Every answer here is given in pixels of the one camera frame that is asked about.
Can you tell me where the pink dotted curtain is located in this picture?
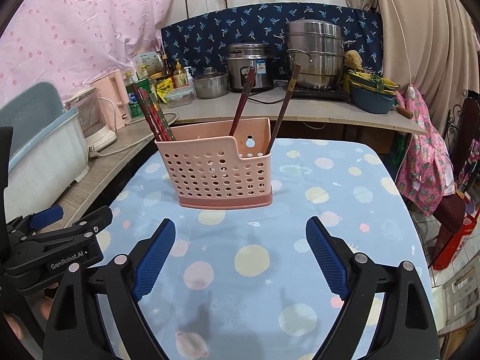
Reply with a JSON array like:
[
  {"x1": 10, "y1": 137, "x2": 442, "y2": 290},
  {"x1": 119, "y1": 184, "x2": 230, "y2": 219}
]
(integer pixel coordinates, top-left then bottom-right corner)
[{"x1": 0, "y1": 0, "x2": 226, "y2": 106}]

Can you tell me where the dark sauce bottle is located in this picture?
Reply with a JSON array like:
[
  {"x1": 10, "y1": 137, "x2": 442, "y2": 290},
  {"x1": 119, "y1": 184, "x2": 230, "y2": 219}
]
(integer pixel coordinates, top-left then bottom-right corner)
[{"x1": 161, "y1": 54, "x2": 175, "y2": 80}]

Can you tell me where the pink perforated utensil basket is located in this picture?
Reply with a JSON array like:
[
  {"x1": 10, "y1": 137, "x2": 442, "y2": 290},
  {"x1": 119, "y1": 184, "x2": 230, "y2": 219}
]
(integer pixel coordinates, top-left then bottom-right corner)
[{"x1": 155, "y1": 117, "x2": 274, "y2": 208}]

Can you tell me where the black induction cooker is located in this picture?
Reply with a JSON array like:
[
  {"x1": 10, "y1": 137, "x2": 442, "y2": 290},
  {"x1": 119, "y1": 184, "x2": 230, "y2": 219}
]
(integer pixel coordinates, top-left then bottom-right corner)
[{"x1": 275, "y1": 82, "x2": 351, "y2": 102}]

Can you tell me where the dark red cloth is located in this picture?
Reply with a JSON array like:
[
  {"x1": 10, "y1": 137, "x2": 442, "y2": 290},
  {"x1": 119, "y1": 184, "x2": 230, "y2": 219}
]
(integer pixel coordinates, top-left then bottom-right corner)
[{"x1": 433, "y1": 191, "x2": 469, "y2": 233}]

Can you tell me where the brown loofah sponge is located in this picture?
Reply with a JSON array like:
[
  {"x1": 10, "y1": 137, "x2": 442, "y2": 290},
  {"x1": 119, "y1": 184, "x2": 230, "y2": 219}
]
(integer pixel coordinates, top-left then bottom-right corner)
[{"x1": 343, "y1": 50, "x2": 364, "y2": 70}]

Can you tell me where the person's left hand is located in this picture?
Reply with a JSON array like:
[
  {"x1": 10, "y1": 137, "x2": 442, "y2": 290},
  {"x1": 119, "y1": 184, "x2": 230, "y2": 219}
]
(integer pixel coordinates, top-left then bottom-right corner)
[{"x1": 4, "y1": 294, "x2": 56, "y2": 336}]

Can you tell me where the white green box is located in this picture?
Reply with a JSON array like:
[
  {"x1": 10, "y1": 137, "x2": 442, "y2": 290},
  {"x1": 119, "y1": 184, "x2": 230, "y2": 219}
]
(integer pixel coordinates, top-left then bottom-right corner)
[{"x1": 131, "y1": 54, "x2": 162, "y2": 79}]

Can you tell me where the blue basin stack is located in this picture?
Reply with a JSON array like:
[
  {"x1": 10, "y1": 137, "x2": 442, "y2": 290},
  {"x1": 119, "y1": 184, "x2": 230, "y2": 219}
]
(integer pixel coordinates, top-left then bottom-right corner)
[{"x1": 347, "y1": 69, "x2": 399, "y2": 115}]

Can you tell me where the yellow dish soap bottle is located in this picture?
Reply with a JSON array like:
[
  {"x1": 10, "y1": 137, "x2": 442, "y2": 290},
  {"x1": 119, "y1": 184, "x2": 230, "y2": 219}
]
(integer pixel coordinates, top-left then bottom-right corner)
[{"x1": 172, "y1": 60, "x2": 190, "y2": 89}]

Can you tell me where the brown chopstick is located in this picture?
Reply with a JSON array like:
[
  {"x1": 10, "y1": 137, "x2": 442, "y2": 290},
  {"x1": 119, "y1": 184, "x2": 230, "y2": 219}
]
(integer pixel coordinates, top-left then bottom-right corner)
[{"x1": 265, "y1": 64, "x2": 302, "y2": 155}]

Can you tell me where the yellow packet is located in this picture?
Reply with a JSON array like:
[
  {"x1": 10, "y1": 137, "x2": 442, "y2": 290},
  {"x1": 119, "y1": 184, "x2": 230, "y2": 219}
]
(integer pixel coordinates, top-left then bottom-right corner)
[{"x1": 155, "y1": 79, "x2": 177, "y2": 106}]

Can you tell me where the grey side counter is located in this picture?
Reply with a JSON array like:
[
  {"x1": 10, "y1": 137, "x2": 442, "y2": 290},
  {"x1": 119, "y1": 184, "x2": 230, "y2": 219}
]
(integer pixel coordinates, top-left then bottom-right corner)
[{"x1": 37, "y1": 114, "x2": 177, "y2": 233}]

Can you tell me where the light wooden counter board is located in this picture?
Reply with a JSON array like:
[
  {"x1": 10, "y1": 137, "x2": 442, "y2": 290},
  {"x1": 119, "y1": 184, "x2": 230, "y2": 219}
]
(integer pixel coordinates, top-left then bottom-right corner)
[{"x1": 174, "y1": 90, "x2": 428, "y2": 136}]

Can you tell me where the red chopstick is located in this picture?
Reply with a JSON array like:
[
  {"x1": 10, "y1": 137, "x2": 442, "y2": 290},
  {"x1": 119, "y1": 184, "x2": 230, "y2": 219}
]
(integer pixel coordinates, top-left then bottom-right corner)
[
  {"x1": 151, "y1": 100, "x2": 178, "y2": 140},
  {"x1": 136, "y1": 86, "x2": 167, "y2": 142},
  {"x1": 146, "y1": 95, "x2": 174, "y2": 141},
  {"x1": 141, "y1": 89, "x2": 171, "y2": 142},
  {"x1": 130, "y1": 83, "x2": 163, "y2": 142}
]

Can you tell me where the white clear kitchen appliance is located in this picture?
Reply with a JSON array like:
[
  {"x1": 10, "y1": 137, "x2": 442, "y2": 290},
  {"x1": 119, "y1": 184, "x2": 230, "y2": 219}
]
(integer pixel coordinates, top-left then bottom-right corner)
[{"x1": 65, "y1": 86, "x2": 119, "y2": 152}]

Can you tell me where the steel rice cooker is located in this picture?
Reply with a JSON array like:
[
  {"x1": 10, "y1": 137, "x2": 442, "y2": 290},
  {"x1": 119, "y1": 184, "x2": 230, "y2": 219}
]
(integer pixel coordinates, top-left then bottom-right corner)
[{"x1": 225, "y1": 41, "x2": 276, "y2": 92}]

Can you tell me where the white power cord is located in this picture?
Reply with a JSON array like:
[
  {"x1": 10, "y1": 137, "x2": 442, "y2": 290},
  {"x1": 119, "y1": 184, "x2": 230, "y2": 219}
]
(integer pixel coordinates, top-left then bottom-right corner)
[{"x1": 86, "y1": 112, "x2": 177, "y2": 160}]

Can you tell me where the clear food container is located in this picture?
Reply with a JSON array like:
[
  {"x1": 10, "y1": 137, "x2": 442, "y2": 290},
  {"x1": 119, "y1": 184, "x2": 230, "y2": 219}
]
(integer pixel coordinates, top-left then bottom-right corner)
[{"x1": 163, "y1": 86, "x2": 196, "y2": 107}]

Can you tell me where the pink electric kettle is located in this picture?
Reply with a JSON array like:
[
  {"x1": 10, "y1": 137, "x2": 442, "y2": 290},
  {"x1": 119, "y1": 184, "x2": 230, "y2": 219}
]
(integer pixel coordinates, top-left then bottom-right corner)
[{"x1": 90, "y1": 69, "x2": 132, "y2": 130}]

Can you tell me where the black metal chair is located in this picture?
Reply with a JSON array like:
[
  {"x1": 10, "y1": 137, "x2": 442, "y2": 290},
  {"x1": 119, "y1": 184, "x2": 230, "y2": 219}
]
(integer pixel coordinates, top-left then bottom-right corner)
[{"x1": 442, "y1": 97, "x2": 480, "y2": 196}]

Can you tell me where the pink floral garment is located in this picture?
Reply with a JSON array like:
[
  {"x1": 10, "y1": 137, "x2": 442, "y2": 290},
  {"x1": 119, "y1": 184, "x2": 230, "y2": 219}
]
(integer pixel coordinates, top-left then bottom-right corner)
[{"x1": 395, "y1": 92, "x2": 456, "y2": 216}]

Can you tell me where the white pull cord switch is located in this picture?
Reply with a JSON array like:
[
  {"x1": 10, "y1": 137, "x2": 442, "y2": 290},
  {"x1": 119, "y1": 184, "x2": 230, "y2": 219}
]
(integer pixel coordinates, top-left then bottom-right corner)
[{"x1": 379, "y1": 0, "x2": 418, "y2": 100}]

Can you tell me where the beige curtain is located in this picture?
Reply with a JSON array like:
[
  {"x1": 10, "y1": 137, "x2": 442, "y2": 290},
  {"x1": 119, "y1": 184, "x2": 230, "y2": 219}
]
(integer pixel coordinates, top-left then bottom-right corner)
[{"x1": 352, "y1": 0, "x2": 480, "y2": 128}]

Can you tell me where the small pot glass lid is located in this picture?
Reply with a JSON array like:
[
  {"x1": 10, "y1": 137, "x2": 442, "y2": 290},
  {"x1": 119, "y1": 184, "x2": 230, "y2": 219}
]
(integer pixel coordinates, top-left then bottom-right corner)
[{"x1": 193, "y1": 67, "x2": 230, "y2": 100}]

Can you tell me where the stainless steamer pot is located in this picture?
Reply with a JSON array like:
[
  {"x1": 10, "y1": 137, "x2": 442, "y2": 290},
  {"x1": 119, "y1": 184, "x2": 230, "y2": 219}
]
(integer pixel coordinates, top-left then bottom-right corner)
[{"x1": 279, "y1": 20, "x2": 357, "y2": 91}]

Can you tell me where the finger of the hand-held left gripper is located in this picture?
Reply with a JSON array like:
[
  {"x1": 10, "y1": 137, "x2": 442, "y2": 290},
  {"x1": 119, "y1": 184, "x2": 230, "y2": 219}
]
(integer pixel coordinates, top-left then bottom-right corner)
[
  {"x1": 20, "y1": 206, "x2": 114, "y2": 250},
  {"x1": 5, "y1": 204, "x2": 64, "y2": 241}
]

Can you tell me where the navy patterned cloth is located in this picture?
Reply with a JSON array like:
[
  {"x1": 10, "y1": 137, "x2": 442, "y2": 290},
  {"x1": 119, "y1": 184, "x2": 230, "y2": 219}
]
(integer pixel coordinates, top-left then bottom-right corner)
[{"x1": 160, "y1": 2, "x2": 384, "y2": 83}]

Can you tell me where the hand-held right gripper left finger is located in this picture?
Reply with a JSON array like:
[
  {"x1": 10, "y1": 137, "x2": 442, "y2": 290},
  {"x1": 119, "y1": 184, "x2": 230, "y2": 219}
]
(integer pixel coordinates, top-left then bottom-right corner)
[{"x1": 43, "y1": 218, "x2": 177, "y2": 360}]

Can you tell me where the white and blue storage bin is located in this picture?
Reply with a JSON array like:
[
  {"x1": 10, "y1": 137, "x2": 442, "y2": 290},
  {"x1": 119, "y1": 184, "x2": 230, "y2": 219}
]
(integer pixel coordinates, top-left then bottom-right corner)
[{"x1": 0, "y1": 82, "x2": 91, "y2": 205}]

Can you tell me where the red bag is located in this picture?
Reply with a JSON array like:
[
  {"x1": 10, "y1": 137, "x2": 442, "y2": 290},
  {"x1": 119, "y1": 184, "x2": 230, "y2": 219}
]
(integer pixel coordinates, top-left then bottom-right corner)
[{"x1": 431, "y1": 210, "x2": 480, "y2": 271}]

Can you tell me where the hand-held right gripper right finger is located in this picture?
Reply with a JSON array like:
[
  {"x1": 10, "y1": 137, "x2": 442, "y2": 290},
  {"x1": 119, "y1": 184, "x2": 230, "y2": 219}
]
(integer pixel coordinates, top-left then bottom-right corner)
[{"x1": 305, "y1": 215, "x2": 439, "y2": 360}]

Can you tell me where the blue polka dot tablecloth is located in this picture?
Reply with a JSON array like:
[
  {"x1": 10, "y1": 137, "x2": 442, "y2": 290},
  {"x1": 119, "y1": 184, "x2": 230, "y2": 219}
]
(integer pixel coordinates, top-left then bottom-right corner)
[{"x1": 80, "y1": 139, "x2": 430, "y2": 360}]

